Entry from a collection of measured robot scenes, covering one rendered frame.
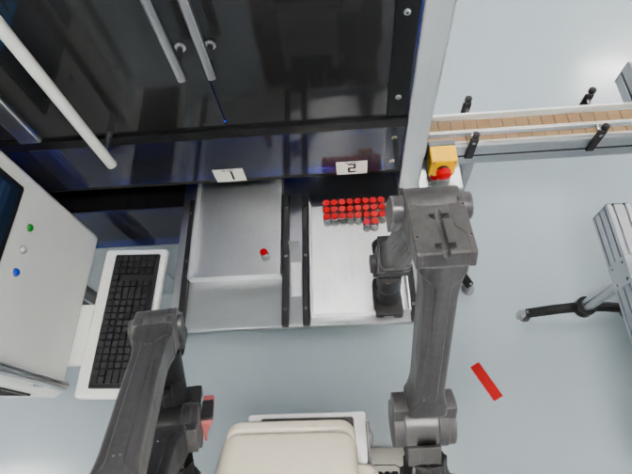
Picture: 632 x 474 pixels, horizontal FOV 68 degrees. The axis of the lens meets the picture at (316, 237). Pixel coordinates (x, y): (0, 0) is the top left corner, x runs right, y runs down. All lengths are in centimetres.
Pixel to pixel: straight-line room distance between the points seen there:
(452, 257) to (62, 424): 210
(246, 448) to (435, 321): 34
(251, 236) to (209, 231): 13
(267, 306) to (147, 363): 64
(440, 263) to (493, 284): 173
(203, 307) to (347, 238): 45
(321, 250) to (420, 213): 75
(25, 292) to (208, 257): 46
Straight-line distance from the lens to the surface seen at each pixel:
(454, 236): 61
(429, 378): 75
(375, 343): 216
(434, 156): 133
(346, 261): 133
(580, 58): 328
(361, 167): 132
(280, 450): 76
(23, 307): 137
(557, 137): 159
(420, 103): 114
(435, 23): 99
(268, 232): 139
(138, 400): 67
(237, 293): 134
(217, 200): 148
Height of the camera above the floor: 210
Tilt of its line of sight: 63 degrees down
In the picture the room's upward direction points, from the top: 10 degrees counter-clockwise
